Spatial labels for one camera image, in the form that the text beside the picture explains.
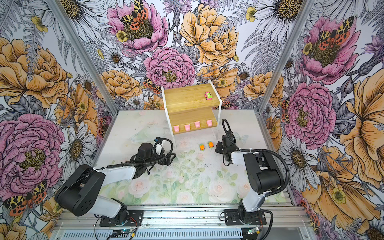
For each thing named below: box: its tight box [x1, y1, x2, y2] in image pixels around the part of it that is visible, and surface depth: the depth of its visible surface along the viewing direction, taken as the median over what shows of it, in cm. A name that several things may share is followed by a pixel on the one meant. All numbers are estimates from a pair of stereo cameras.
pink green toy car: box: [204, 92, 213, 101], surface depth 81 cm
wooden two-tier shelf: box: [161, 80, 223, 149], surface depth 84 cm
